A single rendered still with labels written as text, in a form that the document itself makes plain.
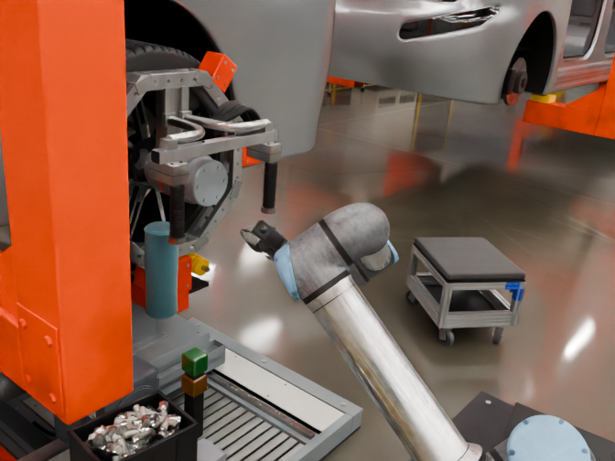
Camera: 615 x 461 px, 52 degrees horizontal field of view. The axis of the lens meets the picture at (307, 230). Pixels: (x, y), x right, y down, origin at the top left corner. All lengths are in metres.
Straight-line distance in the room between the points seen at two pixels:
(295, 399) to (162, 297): 0.65
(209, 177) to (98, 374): 0.62
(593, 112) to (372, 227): 3.72
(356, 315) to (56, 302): 0.58
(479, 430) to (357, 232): 0.75
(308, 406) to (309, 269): 0.93
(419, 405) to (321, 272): 0.33
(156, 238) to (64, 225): 0.54
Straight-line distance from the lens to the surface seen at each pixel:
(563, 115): 5.00
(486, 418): 1.89
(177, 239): 1.59
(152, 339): 2.18
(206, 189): 1.72
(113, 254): 1.28
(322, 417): 2.13
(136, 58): 1.79
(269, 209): 1.81
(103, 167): 1.21
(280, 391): 2.22
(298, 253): 1.31
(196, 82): 1.82
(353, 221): 1.32
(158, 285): 1.76
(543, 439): 1.38
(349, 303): 1.31
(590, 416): 2.60
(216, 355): 2.27
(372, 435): 2.21
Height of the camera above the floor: 1.38
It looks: 22 degrees down
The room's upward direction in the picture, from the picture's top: 5 degrees clockwise
